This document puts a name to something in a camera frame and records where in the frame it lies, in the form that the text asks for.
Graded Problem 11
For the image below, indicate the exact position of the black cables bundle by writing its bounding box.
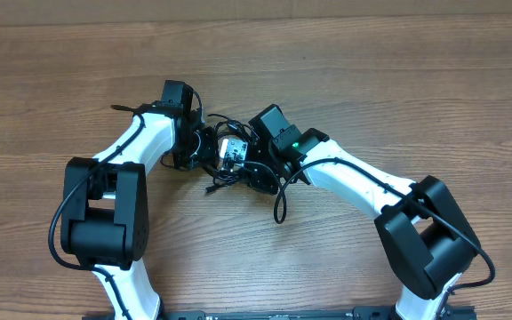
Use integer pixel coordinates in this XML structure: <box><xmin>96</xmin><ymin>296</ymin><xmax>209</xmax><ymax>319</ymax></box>
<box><xmin>202</xmin><ymin>113</ymin><xmax>261</xmax><ymax>195</ymax></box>

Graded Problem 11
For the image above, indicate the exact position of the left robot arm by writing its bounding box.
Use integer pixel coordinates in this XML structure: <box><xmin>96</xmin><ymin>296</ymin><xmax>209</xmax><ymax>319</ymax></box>
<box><xmin>48</xmin><ymin>80</ymin><xmax>216</xmax><ymax>319</ymax></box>

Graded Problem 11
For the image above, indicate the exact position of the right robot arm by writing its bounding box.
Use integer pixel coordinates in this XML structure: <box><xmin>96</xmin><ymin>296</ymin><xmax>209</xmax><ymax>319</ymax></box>
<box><xmin>249</xmin><ymin>104</ymin><xmax>480</xmax><ymax>319</ymax></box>

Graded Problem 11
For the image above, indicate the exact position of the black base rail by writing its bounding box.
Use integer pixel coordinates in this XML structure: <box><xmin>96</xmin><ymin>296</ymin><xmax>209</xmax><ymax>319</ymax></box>
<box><xmin>82</xmin><ymin>305</ymin><xmax>477</xmax><ymax>320</ymax></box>

